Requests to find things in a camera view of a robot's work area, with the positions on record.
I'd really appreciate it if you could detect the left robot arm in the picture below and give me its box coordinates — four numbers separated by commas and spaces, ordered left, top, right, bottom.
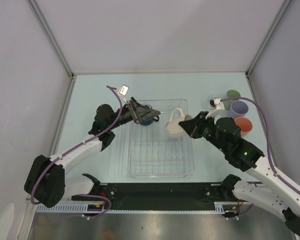
24, 97, 161, 208

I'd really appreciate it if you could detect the pink plastic cup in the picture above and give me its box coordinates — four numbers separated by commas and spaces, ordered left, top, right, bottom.
234, 117, 253, 137

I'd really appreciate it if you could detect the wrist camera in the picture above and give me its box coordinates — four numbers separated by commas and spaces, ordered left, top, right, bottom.
205, 97, 225, 119
116, 84, 129, 104

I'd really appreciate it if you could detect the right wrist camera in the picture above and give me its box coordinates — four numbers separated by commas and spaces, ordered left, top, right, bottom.
205, 97, 225, 119

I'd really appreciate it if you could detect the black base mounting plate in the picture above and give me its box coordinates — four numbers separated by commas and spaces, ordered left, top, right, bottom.
71, 182, 251, 211

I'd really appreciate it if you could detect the white slotted cable duct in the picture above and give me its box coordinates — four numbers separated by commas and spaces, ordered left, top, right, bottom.
36, 198, 239, 215

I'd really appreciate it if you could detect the clear glass cup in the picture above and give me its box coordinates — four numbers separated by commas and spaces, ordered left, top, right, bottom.
207, 94, 219, 106

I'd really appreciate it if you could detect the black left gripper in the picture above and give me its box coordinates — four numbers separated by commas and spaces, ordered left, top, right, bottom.
107, 97, 160, 130

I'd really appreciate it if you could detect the white wire dish rack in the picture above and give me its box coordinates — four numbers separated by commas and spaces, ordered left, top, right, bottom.
126, 99, 195, 178

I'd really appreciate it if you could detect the right aluminium frame post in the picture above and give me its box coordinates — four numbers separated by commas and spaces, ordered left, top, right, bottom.
245, 0, 294, 76

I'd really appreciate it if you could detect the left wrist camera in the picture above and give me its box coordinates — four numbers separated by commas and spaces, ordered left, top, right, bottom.
116, 84, 129, 104

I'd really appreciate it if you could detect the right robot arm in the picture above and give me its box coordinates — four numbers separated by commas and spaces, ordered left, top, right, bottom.
179, 111, 300, 236

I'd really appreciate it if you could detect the dark blue ceramic mug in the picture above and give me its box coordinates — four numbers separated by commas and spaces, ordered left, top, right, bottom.
141, 116, 160, 126

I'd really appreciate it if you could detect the aluminium frame post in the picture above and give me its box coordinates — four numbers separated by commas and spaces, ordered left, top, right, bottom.
245, 0, 294, 76
26, 0, 75, 78

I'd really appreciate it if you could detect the lavender plastic cup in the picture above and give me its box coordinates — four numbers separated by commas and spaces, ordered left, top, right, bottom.
228, 100, 249, 119

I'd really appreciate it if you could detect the light green plastic cup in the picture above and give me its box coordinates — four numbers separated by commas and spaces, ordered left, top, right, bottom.
226, 89, 241, 101

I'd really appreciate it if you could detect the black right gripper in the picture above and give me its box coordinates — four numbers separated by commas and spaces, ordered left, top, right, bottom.
179, 110, 229, 153

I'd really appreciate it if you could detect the left aluminium frame post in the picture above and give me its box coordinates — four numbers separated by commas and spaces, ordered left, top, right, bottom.
26, 0, 75, 78

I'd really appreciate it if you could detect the white ceramic mug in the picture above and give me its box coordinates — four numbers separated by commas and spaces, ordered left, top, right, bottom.
165, 108, 193, 138

